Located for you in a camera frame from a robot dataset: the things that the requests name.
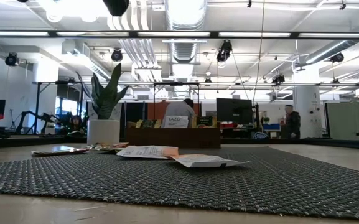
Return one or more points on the grey woven placemat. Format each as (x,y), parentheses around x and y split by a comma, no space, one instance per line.
(198,186)

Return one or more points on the white round column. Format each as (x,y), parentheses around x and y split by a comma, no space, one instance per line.
(306,112)

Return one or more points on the person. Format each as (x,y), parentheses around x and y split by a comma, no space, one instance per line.
(76,124)
(292,123)
(179,110)

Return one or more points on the brown wooden tea organizer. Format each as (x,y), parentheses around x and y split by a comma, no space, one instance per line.
(173,138)

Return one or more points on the blue box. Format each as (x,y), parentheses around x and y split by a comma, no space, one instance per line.
(271,127)

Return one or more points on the grey ceiling duct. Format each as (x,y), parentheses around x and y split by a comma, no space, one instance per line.
(328,51)

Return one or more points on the green snake plant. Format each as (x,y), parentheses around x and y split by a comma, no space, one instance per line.
(107,96)

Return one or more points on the silver foil tea packet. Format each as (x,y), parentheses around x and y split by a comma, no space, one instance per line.
(104,147)

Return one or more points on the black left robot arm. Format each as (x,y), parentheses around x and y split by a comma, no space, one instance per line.
(116,6)

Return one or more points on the lemon lime tea packet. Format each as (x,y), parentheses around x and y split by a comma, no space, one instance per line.
(148,124)

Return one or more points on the blue bag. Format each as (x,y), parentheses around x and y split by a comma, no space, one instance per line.
(260,134)

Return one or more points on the silver ceiling duct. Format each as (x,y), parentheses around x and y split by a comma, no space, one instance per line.
(185,18)

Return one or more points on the orange wall panel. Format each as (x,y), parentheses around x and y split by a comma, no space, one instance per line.
(155,110)

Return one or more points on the pale green partition wall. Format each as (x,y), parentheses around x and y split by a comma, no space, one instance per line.
(350,119)

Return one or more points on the black ceiling spotlight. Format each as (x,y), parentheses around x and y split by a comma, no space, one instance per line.
(224,51)
(116,54)
(12,59)
(337,57)
(278,78)

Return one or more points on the black overhead frame bar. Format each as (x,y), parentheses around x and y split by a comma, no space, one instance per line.
(294,35)

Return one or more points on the black table edge rail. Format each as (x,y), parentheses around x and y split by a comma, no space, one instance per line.
(26,141)

